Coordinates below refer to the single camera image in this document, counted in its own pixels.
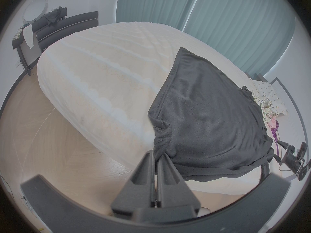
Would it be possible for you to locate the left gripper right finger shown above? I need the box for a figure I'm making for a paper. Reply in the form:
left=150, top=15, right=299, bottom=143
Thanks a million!
left=157, top=153, right=201, bottom=210

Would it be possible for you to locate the white cloth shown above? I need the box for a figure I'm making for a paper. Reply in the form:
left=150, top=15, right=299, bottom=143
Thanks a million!
left=23, top=24, right=35, bottom=49

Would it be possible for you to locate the bed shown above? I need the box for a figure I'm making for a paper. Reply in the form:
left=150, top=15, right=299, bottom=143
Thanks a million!
left=36, top=21, right=305, bottom=195

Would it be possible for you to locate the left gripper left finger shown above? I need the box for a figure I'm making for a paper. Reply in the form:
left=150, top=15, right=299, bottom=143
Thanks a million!
left=111, top=150, right=156, bottom=212

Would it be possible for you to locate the blue-green curtain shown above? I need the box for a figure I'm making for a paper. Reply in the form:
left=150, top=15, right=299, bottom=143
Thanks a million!
left=115, top=0, right=203, bottom=31
left=182, top=0, right=295, bottom=76

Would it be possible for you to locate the black chest of drawers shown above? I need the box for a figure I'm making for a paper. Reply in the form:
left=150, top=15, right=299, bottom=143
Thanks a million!
left=35, top=11, right=99, bottom=53

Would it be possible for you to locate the white printed garment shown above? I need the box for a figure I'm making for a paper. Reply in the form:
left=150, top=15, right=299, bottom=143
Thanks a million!
left=253, top=91, right=276, bottom=123

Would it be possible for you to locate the round white mirror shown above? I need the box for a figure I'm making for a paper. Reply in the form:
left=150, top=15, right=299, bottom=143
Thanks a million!
left=23, top=0, right=49, bottom=24

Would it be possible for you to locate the black T-shirt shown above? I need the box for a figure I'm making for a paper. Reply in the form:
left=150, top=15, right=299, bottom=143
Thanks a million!
left=148, top=46, right=275, bottom=183

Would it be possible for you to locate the dark dressing table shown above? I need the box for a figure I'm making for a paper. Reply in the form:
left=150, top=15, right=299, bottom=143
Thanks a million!
left=12, top=21, right=39, bottom=77

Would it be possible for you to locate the pink garment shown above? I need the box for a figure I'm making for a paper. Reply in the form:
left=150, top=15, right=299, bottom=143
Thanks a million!
left=266, top=117, right=280, bottom=130

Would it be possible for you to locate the purple garment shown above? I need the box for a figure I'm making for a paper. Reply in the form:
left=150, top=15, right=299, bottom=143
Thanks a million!
left=270, top=126, right=283, bottom=155

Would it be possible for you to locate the white printed pillow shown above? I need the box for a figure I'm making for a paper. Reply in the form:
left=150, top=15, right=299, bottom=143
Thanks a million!
left=251, top=80, right=288, bottom=117

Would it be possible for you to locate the grey bedside table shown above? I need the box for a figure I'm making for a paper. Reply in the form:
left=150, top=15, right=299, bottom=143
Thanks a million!
left=245, top=72, right=269, bottom=82

